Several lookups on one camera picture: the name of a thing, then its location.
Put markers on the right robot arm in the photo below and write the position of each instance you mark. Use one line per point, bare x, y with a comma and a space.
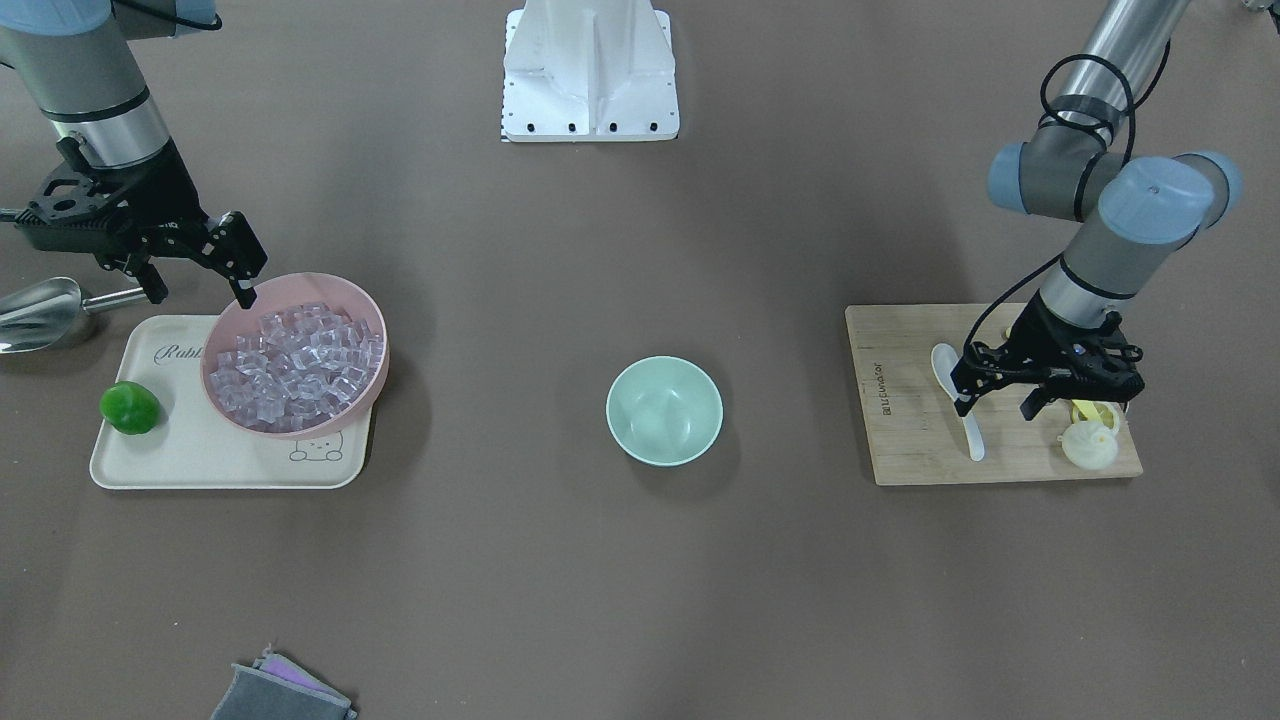
75, 59

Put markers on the mint green bowl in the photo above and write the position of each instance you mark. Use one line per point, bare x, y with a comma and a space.
664, 411

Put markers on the grey folded cloth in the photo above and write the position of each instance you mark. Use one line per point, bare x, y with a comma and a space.
274, 686

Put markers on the cream rectangular tray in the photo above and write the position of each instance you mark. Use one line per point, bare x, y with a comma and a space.
194, 447

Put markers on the metal ice scoop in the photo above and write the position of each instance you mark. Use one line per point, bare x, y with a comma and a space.
57, 313

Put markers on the yellow plastic knife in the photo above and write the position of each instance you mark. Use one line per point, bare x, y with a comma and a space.
1090, 410

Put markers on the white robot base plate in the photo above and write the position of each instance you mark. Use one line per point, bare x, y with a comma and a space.
589, 72

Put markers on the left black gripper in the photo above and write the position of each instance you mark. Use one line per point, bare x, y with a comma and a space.
1042, 334

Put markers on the pink bowl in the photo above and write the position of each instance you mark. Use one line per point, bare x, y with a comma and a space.
287, 291

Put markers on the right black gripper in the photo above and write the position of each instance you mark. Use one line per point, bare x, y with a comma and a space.
167, 192

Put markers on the green lime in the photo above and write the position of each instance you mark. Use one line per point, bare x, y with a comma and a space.
130, 408

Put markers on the wooden cutting board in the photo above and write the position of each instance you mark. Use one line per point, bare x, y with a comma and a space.
915, 437

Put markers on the white ceramic spoon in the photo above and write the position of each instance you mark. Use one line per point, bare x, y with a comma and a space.
944, 359

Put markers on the pile of clear ice cubes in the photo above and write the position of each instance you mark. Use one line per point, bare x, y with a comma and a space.
302, 366

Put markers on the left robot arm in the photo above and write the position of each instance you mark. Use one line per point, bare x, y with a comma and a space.
1133, 213

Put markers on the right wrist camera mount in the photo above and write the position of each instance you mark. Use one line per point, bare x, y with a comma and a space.
70, 212

